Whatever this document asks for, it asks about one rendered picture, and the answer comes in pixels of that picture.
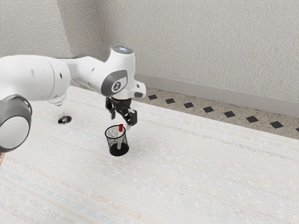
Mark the black mesh pen holder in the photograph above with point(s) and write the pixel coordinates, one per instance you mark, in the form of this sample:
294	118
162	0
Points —
116	142

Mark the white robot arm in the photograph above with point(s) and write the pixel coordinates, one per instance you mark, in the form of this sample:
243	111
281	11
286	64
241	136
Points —
35	77

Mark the clear wine glass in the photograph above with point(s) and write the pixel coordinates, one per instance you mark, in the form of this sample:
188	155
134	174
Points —
64	119

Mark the white pen with red cap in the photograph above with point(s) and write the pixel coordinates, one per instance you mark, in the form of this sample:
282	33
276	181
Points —
120	131

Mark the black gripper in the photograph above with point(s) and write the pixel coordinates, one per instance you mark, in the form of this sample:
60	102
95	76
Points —
120	105

